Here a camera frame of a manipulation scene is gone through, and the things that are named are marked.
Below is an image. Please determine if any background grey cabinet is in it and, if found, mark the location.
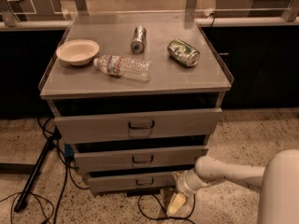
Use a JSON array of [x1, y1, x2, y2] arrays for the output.
[[215, 0, 291, 18]]

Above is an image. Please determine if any white bowl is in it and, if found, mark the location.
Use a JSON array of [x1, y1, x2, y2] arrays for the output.
[[56, 39, 99, 66]]

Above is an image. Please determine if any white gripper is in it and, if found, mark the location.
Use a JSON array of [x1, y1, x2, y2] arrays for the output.
[[166, 168, 215, 217]]

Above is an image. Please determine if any green soda can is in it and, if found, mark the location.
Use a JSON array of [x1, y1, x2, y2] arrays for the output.
[[167, 39, 200, 67]]

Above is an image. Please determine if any silver slim can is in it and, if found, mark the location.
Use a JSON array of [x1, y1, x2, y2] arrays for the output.
[[131, 25, 147, 53]]

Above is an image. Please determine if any black floor cable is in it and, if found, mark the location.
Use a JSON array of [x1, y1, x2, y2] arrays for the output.
[[137, 192, 197, 224], [0, 115, 92, 224]]

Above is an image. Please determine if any grey middle drawer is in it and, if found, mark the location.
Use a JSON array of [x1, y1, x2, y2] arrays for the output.
[[75, 146, 208, 172]]

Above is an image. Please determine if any grey top drawer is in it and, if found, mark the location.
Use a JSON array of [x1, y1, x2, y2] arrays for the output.
[[55, 108, 222, 144]]

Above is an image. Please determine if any grey drawer cabinet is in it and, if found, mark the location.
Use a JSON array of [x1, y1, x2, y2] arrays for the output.
[[39, 13, 233, 181]]

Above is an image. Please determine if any black floor cable left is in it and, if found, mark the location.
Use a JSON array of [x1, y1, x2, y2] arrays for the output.
[[0, 115, 92, 224]]

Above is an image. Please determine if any black floor cable front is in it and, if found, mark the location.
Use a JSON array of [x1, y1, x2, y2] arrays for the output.
[[137, 192, 197, 224]]

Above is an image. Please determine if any grey drawer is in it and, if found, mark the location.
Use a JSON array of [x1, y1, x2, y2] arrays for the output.
[[75, 146, 208, 172], [55, 108, 222, 144], [87, 170, 183, 194]]

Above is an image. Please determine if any clear acrylic barrier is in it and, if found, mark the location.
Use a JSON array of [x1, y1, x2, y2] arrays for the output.
[[1, 0, 299, 29]]

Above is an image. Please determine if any clear plastic water bottle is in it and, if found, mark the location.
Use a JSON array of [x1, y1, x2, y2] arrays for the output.
[[93, 55, 150, 82]]

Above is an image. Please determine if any grey bottom drawer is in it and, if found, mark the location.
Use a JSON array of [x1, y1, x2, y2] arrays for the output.
[[87, 170, 183, 194]]

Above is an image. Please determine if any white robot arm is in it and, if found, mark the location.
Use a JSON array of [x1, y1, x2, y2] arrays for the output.
[[166, 149, 299, 224]]

